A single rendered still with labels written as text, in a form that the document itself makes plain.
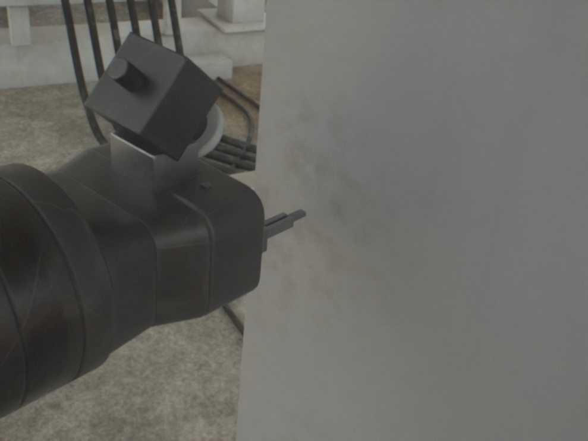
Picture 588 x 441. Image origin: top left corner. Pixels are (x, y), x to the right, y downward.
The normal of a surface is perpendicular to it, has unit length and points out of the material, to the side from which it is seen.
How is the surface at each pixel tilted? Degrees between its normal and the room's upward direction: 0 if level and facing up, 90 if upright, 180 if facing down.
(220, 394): 0
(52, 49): 90
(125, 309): 90
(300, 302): 90
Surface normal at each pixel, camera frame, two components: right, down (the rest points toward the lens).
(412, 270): -0.67, 0.32
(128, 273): 0.84, 0.17
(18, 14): 0.50, 0.47
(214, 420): 0.10, -0.86
